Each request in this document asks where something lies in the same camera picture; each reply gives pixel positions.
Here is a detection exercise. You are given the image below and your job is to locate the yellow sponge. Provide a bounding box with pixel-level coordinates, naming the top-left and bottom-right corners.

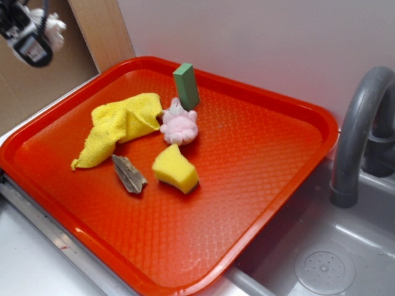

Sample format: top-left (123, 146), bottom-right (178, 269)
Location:
top-left (152, 144), bottom-right (199, 194)

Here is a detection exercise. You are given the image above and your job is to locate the pink plush bunny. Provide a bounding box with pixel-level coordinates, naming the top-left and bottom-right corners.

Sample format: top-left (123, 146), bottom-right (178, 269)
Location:
top-left (160, 97), bottom-right (198, 146)

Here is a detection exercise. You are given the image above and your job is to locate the grey plastic sink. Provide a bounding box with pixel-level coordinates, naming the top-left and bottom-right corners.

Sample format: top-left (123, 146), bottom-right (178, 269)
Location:
top-left (225, 160), bottom-right (394, 295)

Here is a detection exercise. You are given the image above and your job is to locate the white paper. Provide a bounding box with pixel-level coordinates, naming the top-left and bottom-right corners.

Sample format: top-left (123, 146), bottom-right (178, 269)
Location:
top-left (28, 9), bottom-right (67, 52)

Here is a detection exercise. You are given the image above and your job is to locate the red plastic tray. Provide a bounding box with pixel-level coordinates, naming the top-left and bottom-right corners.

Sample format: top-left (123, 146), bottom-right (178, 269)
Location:
top-left (1, 57), bottom-right (338, 295)

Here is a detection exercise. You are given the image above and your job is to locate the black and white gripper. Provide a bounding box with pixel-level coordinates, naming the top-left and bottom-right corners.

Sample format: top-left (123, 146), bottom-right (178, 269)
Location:
top-left (1, 1), bottom-right (53, 67)

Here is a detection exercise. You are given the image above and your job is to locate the yellow microfiber cloth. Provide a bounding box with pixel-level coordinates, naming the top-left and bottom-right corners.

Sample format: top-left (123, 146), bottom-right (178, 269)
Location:
top-left (70, 93), bottom-right (163, 171)

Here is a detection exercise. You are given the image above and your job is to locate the green rectangular block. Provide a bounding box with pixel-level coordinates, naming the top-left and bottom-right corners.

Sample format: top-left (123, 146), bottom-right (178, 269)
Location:
top-left (173, 63), bottom-right (200, 111)

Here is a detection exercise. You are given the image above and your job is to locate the brown cardboard box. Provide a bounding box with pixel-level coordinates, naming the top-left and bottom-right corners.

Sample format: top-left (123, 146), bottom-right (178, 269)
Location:
top-left (1, 1), bottom-right (98, 135)

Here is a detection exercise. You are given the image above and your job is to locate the grey plastic faucet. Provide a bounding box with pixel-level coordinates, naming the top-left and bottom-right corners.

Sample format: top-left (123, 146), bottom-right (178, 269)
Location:
top-left (330, 66), bottom-right (394, 208)

